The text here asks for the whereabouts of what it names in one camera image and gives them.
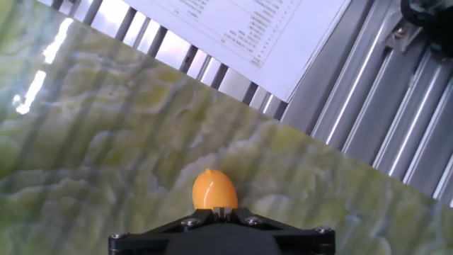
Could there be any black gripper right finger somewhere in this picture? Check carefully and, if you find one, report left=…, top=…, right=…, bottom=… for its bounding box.
left=222, top=207, right=336, bottom=255

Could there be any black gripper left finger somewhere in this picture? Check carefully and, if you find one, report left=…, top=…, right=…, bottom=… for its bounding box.
left=108, top=207, right=223, bottom=255

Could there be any yellow toy mango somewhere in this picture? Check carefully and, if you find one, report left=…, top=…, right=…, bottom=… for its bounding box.
left=191, top=168, right=239, bottom=210

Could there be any green marble pattern mat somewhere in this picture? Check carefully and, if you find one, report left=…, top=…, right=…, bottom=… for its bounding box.
left=0, top=0, right=453, bottom=255

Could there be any printed paper sheet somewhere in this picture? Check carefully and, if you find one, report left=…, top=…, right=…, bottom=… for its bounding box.
left=122, top=0, right=355, bottom=103

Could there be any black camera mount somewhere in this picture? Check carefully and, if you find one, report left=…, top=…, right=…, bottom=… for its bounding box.
left=384, top=0, right=453, bottom=60

